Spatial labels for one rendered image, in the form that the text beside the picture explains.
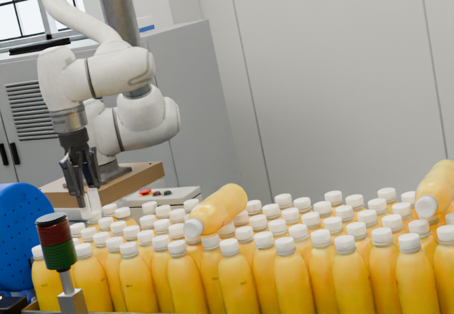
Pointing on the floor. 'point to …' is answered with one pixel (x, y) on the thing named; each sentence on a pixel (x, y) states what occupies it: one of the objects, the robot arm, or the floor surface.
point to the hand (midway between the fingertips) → (90, 204)
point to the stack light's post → (73, 302)
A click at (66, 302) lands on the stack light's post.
